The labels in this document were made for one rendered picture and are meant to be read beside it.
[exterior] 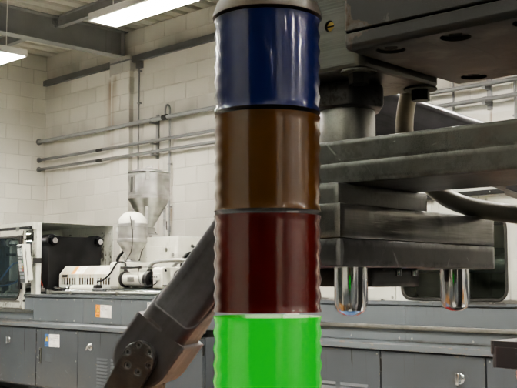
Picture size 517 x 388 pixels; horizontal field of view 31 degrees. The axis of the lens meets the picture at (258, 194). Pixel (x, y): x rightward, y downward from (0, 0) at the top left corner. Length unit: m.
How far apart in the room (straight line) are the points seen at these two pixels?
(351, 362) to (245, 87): 6.13
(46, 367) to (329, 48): 8.81
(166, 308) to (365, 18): 0.49
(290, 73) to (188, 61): 10.67
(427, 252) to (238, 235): 0.30
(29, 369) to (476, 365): 5.07
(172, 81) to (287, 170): 10.85
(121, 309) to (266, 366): 8.03
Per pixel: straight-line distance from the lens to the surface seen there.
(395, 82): 0.62
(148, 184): 9.11
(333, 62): 0.59
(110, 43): 11.91
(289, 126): 0.32
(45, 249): 9.69
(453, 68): 0.61
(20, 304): 9.69
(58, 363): 9.17
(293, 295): 0.31
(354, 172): 0.57
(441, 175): 0.54
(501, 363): 0.93
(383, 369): 6.27
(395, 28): 0.54
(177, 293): 0.97
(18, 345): 9.76
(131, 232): 8.73
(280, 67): 0.32
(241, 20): 0.33
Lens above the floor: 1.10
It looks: 5 degrees up
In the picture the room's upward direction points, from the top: straight up
